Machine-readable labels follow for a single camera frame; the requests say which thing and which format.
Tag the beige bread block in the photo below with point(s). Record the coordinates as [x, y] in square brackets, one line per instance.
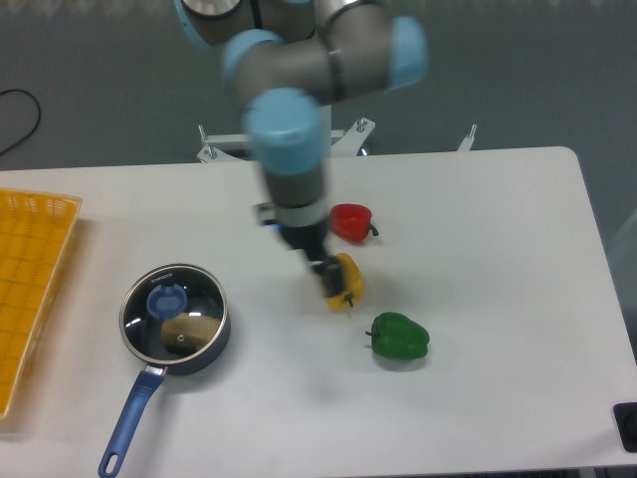
[188, 333]

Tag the glass pot lid blue knob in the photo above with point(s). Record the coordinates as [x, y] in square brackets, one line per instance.
[163, 294]

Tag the yellow plastic basket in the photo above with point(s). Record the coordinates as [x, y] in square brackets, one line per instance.
[36, 228]

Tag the white metal base frame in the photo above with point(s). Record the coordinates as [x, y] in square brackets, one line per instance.
[228, 147]

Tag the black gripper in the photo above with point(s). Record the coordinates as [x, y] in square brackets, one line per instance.
[309, 238]

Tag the red bell pepper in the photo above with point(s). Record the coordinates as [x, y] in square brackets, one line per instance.
[352, 222]

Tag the yellow bell pepper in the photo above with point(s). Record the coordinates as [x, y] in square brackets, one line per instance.
[353, 285]

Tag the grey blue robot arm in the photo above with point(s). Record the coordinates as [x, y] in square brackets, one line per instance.
[284, 61]

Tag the green bell pepper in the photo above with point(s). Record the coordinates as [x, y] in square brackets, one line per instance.
[395, 336]

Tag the black device at table edge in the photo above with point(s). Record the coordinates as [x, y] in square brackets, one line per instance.
[626, 419]

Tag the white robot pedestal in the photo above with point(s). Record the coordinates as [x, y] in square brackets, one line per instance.
[325, 130]

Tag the dark pot blue handle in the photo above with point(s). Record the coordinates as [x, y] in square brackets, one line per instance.
[146, 384]

